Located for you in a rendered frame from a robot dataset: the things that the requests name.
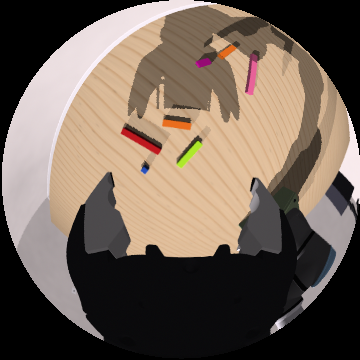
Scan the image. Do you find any pink rod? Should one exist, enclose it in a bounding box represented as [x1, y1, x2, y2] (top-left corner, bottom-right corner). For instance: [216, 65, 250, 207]
[245, 53, 257, 95]

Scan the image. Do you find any lime green rod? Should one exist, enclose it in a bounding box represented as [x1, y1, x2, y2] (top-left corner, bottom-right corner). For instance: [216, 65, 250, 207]
[176, 140, 203, 168]

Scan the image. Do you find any red rod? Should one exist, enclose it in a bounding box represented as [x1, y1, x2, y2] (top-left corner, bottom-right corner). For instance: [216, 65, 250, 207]
[121, 127, 162, 155]

